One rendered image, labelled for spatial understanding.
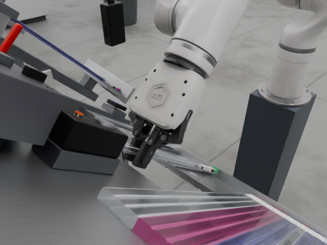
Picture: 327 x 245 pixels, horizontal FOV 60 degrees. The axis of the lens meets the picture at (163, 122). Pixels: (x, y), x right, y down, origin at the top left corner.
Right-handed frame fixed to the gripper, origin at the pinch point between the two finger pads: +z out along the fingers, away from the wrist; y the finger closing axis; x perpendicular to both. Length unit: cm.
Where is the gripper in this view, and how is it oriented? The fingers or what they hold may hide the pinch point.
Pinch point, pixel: (139, 152)
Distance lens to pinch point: 46.5
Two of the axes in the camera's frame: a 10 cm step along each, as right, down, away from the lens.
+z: -4.7, 8.8, -0.2
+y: 7.1, 3.6, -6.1
